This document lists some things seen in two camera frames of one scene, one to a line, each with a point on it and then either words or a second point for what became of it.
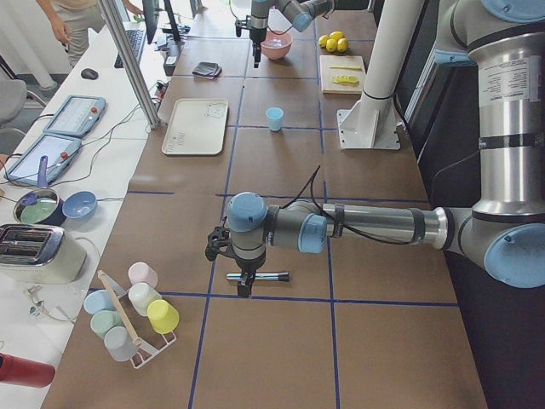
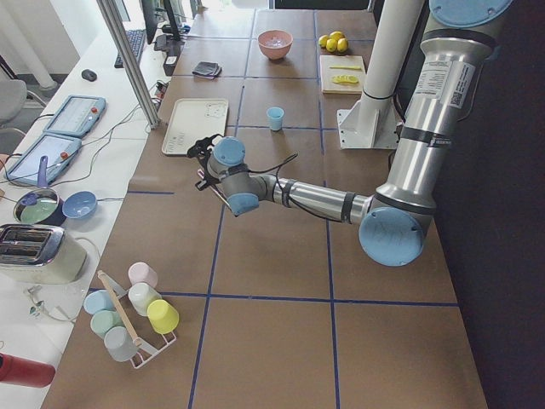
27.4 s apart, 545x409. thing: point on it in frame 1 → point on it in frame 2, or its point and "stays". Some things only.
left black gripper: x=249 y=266 → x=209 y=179
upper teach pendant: x=77 y=115 stays
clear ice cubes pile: x=277 y=43 stays
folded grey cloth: x=207 y=70 stays
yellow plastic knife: x=347 y=67 stays
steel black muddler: x=261 y=276 → x=215 y=188
